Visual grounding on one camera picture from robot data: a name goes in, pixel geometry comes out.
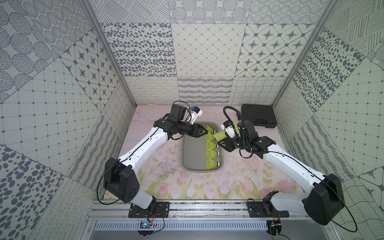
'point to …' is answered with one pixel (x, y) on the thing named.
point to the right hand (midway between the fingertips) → (220, 144)
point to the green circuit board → (146, 224)
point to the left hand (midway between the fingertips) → (209, 133)
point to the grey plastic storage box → (221, 160)
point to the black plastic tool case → (259, 115)
